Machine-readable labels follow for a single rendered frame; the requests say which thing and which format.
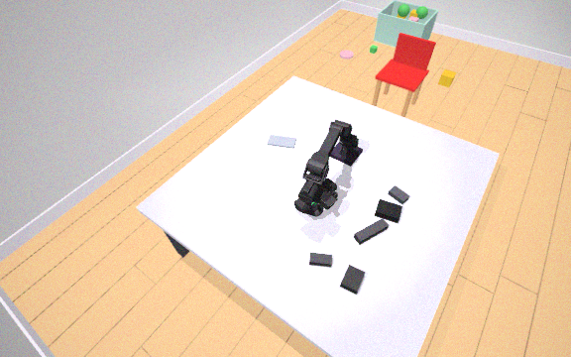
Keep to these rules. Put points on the dark grey unit with label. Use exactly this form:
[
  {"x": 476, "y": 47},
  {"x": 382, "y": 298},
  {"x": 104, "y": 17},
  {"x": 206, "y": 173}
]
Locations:
[{"x": 316, "y": 210}]

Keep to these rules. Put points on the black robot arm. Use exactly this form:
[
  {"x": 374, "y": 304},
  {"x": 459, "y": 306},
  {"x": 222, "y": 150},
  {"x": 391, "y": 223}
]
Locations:
[{"x": 318, "y": 164}]

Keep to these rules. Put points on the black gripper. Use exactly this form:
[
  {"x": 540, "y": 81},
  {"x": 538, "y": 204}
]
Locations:
[{"x": 304, "y": 207}]

